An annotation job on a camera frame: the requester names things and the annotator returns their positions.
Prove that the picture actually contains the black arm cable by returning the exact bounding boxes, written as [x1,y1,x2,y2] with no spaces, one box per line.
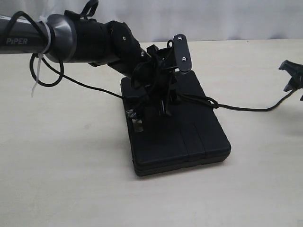
[4,0,147,105]

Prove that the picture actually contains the white backdrop curtain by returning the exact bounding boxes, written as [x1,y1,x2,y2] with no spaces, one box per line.
[0,0,303,43]

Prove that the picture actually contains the black plastic case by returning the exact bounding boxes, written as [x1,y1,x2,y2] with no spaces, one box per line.
[120,70,232,177]

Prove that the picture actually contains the black cord with knot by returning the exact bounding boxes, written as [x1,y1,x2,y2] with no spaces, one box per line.
[123,93,294,119]

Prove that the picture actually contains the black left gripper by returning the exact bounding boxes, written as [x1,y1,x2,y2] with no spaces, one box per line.
[130,44,182,116]

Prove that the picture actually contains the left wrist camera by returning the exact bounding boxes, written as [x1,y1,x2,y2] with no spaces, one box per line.
[173,34,192,73]

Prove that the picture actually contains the white zip tie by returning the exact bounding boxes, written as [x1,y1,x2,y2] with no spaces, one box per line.
[30,16,52,98]

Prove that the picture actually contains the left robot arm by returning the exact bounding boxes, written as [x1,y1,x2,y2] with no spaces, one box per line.
[0,11,180,114]

